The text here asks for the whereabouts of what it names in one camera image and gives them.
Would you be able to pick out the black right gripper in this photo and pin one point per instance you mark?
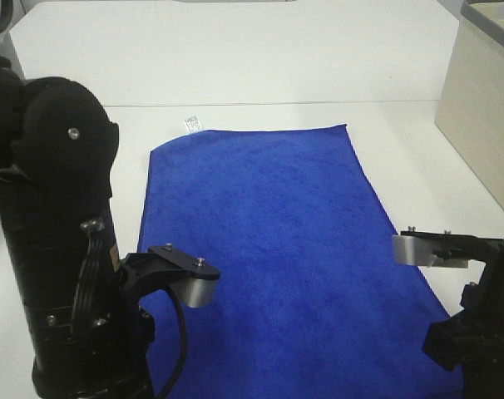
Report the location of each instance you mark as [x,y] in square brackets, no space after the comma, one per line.
[451,342]

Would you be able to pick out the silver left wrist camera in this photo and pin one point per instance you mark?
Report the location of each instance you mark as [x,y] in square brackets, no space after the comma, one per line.
[191,279]

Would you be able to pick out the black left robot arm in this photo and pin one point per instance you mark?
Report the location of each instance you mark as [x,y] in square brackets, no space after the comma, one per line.
[57,146]

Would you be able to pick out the blue microfibre towel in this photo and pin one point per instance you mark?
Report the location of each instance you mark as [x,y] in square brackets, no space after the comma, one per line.
[310,303]

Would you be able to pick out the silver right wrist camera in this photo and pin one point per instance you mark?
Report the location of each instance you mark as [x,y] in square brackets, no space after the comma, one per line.
[444,250]

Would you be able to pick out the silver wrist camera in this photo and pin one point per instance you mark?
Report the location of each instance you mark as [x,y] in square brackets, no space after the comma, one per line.
[444,250]
[191,279]

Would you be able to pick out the beige fabric storage box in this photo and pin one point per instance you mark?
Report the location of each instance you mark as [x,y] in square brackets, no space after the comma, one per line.
[471,109]

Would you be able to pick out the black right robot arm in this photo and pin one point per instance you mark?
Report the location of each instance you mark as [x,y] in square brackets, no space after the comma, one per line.
[483,371]

